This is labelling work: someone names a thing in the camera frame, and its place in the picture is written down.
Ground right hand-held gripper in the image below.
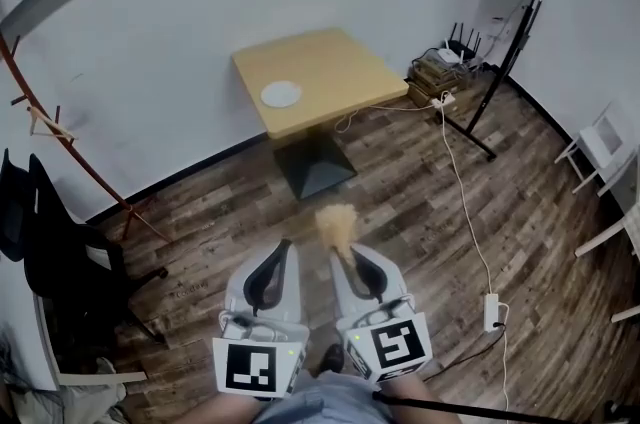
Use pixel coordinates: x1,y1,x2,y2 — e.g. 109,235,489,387
329,244,434,384

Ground thick black cable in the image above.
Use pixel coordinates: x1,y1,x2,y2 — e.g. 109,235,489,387
371,390,640,424

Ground black shoe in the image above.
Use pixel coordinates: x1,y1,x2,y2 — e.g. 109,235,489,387
318,343,347,376

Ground person's right forearm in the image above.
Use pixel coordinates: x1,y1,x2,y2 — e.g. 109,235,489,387
383,372,467,424

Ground pale wooden clothes hanger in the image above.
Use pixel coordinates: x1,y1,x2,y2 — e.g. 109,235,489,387
26,105,77,144

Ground white round plate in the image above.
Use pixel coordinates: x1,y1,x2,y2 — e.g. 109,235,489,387
260,80,303,109

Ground person's left forearm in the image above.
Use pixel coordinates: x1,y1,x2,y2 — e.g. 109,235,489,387
225,392,282,424

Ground thin white looped cable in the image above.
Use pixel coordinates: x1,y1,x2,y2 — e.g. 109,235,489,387
333,103,437,135

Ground white router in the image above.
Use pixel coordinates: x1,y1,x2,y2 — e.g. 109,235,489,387
435,47,474,69

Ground long white power cable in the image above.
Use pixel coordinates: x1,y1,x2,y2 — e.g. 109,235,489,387
439,104,497,298

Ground black office chair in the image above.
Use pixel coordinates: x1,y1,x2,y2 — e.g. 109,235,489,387
0,148,169,363

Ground white wooden chair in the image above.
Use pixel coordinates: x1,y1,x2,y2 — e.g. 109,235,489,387
553,100,627,199
573,190,640,259

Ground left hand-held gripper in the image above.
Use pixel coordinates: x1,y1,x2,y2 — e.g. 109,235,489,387
212,239,310,401

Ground red-brown wooden coat rack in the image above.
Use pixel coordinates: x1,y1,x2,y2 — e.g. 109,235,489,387
0,30,174,244

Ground black metal stand frame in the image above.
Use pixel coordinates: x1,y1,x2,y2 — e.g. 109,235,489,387
441,0,559,163

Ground long white power strip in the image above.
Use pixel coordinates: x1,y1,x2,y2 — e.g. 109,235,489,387
482,292,502,334

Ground tan sponge cloth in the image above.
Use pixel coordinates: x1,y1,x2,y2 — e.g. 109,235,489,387
314,203,372,299

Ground light blue shorts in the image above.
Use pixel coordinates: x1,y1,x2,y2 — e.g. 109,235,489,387
253,370,397,424

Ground black router with antennas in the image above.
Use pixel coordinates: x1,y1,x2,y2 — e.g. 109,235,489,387
443,22,484,64

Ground beige cloth pile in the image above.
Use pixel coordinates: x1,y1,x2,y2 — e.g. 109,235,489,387
0,355,129,424

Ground black table pedestal base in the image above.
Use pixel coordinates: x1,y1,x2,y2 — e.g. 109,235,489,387
273,130,359,202

